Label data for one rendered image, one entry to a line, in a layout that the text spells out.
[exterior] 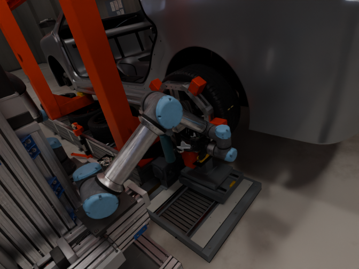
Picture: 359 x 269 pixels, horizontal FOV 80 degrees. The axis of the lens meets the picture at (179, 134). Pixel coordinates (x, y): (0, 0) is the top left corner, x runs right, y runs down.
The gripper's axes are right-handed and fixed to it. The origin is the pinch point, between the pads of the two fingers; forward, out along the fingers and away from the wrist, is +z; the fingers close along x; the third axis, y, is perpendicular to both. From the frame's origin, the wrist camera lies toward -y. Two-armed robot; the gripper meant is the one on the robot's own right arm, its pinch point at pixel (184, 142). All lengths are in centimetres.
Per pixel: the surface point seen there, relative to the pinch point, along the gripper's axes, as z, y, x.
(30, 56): 254, 55, -2
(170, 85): 24.1, 27.9, -20.4
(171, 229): 13, -75, 20
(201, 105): -0.6, 16.5, -20.5
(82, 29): 61, 72, 9
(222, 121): -13.4, 5.5, -23.7
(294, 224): -57, -83, -41
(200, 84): -1.0, 30.1, -22.4
